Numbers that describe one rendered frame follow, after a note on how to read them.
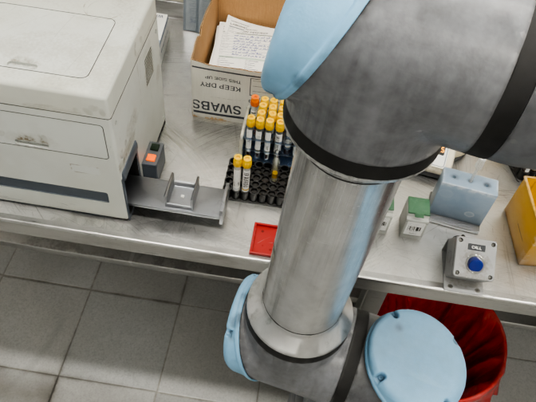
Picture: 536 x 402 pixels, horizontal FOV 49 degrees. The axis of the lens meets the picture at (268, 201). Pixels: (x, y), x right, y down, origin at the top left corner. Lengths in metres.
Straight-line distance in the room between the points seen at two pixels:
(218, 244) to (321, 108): 0.72
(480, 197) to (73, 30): 0.75
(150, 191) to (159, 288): 0.97
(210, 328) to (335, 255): 1.49
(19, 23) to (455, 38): 0.82
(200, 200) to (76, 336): 1.01
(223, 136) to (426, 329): 0.70
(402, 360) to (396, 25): 0.41
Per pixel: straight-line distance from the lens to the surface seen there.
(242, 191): 1.11
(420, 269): 1.10
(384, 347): 0.65
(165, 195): 1.04
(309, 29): 0.33
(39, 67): 0.95
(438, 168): 1.22
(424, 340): 0.67
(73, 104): 0.91
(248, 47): 1.36
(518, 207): 1.19
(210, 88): 1.21
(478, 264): 1.06
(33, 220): 1.14
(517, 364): 2.14
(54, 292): 2.08
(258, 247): 1.06
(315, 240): 0.47
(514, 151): 0.36
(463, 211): 1.16
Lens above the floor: 1.76
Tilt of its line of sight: 51 degrees down
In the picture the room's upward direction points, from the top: 7 degrees clockwise
